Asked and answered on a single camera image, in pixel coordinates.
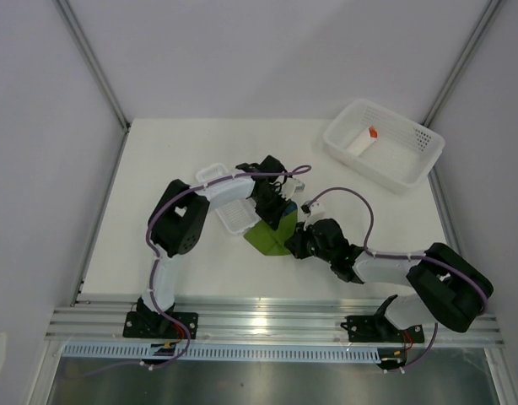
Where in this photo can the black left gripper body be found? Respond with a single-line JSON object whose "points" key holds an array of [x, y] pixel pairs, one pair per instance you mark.
{"points": [[271, 204]]}

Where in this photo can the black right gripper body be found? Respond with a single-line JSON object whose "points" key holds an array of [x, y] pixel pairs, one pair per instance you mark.
{"points": [[306, 245]]}

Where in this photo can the green paper napkin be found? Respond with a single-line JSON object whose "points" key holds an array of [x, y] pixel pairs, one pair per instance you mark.
{"points": [[271, 242]]}

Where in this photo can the dark blue plastic spoon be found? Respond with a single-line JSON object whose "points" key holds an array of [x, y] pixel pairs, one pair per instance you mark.
{"points": [[292, 206]]}

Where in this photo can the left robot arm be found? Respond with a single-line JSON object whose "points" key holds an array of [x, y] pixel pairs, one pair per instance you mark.
{"points": [[175, 227]]}

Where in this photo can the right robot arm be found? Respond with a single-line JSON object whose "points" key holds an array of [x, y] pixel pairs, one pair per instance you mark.
{"points": [[446, 289]]}

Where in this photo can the white roll with orange cap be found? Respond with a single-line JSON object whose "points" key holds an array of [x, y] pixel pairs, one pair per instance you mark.
{"points": [[363, 141]]}

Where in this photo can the white slotted cutlery tray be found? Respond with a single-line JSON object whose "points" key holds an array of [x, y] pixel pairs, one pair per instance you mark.
{"points": [[238, 216]]}

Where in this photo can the large white perforated basket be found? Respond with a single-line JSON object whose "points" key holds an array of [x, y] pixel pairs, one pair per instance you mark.
{"points": [[401, 157]]}

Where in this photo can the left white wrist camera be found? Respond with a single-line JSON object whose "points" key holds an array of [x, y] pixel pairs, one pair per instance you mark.
{"points": [[292, 186]]}

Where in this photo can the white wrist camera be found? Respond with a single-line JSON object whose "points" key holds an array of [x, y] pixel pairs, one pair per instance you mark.
{"points": [[313, 210], [292, 186]]}

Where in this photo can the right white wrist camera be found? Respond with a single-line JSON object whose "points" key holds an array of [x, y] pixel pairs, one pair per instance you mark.
{"points": [[313, 210]]}

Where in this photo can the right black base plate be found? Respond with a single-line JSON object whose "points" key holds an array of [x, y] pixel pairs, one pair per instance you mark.
{"points": [[376, 329]]}

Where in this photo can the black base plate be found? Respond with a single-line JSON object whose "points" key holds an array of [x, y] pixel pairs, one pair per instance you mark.
{"points": [[376, 329], [154, 326]]}

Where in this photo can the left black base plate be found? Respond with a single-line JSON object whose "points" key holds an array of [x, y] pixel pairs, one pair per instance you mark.
{"points": [[154, 326]]}

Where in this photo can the aluminium mounting rail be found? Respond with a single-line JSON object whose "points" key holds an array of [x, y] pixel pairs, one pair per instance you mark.
{"points": [[222, 320]]}

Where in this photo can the white slotted cable duct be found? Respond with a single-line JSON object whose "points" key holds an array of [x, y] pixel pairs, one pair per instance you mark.
{"points": [[219, 352]]}

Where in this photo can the right aluminium frame post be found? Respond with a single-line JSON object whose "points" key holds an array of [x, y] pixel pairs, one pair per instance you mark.
{"points": [[468, 51]]}

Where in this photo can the aluminium frame post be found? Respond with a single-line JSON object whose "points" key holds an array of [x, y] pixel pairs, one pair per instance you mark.
{"points": [[468, 51], [86, 51]]}

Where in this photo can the left aluminium frame post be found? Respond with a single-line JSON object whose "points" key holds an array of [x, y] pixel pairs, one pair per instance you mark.
{"points": [[86, 51]]}

